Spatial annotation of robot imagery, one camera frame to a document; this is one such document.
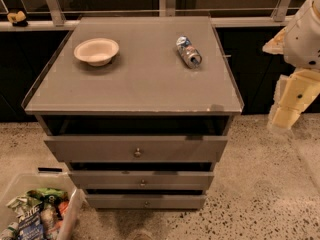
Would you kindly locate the white paper bowl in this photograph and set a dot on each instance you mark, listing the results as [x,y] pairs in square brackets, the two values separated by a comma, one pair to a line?
[96,52]

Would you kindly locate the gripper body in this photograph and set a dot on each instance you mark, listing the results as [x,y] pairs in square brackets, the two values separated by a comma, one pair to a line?
[302,40]

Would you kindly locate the metal window rail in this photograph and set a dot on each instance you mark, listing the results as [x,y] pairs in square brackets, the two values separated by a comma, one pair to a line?
[65,14]

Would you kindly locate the blue chip bag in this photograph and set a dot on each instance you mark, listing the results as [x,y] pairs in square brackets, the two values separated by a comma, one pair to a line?
[30,226]

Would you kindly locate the grey drawer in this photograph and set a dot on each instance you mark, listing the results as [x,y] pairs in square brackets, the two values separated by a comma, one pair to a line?
[174,202]
[160,149]
[143,180]

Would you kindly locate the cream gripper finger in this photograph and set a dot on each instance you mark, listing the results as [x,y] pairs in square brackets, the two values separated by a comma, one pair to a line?
[282,118]

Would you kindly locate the crushed blue silver can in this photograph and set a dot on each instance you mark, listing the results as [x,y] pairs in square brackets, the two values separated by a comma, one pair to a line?
[189,54]

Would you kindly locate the small yellow black object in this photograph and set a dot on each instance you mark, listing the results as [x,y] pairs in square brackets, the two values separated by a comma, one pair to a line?
[17,18]

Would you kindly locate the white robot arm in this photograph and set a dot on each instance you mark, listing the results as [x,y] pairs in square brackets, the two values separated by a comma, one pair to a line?
[299,44]

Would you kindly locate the clear plastic bin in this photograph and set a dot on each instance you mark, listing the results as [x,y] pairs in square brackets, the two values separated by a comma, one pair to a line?
[24,182]

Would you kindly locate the green snack bag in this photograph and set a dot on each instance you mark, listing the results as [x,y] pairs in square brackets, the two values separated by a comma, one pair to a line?
[52,196]

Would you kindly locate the grey bottom drawer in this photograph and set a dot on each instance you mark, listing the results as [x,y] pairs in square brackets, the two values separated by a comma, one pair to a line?
[174,202]

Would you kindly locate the grey drawer cabinet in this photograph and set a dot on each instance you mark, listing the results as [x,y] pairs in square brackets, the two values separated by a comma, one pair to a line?
[146,90]

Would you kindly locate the grey top drawer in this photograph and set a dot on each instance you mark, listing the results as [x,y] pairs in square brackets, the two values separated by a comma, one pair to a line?
[160,149]

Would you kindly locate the grey middle drawer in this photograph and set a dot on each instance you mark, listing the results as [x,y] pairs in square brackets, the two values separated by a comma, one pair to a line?
[143,180]

